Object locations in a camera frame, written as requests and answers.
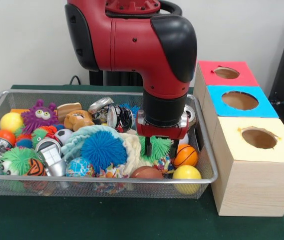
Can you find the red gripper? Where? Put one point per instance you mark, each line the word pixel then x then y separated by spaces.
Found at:
pixel 161 132

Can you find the colourful patterned cloth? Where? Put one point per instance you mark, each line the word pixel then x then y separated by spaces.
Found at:
pixel 163 163

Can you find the cream fleece cloth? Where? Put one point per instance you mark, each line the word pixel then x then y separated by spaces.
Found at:
pixel 131 150

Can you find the crushed black red can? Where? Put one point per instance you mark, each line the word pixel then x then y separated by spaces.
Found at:
pixel 120 120

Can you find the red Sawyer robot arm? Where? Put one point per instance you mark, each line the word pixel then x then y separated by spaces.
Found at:
pixel 136 40

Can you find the wooden box with three holes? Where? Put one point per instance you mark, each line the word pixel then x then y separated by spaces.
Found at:
pixel 254 185

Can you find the green spiky ball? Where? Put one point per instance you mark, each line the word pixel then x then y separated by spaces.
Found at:
pixel 159 147

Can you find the orange basketball toy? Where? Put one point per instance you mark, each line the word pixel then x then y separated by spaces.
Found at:
pixel 185 156

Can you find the brown football toy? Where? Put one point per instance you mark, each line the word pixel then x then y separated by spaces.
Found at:
pixel 146 172

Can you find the yellow foam ball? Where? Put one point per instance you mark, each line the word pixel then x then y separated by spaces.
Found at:
pixel 187 175

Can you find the large blue spiky ball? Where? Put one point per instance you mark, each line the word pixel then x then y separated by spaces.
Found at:
pixel 104 151

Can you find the crushed silver can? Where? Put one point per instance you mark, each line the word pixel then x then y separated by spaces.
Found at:
pixel 100 105

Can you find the purple spiky monster toy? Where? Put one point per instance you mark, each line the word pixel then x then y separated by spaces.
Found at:
pixel 40 116

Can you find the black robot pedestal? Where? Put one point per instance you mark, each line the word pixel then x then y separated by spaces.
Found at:
pixel 116 78

